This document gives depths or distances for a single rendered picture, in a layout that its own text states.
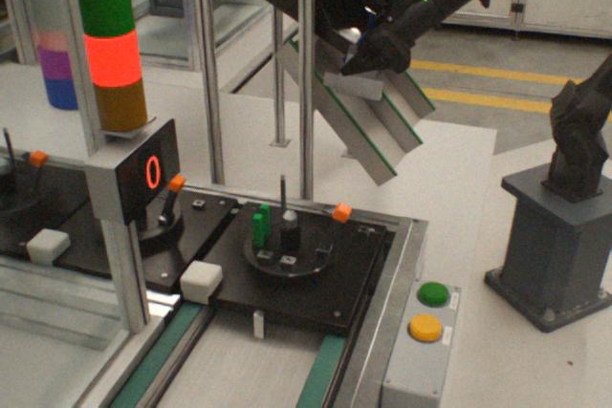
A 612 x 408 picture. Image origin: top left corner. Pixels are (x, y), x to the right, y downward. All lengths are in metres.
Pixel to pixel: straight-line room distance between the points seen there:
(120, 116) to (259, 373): 0.39
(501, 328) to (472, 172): 0.47
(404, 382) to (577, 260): 0.34
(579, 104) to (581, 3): 4.03
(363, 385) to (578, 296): 0.41
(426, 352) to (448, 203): 0.52
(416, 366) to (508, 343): 0.24
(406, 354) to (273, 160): 0.71
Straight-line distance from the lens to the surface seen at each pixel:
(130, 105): 0.70
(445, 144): 1.55
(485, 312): 1.09
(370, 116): 1.20
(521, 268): 1.08
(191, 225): 1.06
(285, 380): 0.88
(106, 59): 0.68
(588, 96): 0.96
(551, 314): 1.08
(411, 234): 1.07
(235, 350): 0.92
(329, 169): 1.42
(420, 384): 0.83
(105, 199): 0.72
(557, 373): 1.03
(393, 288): 0.96
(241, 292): 0.92
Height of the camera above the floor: 1.57
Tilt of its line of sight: 31 degrees down
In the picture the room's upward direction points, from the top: straight up
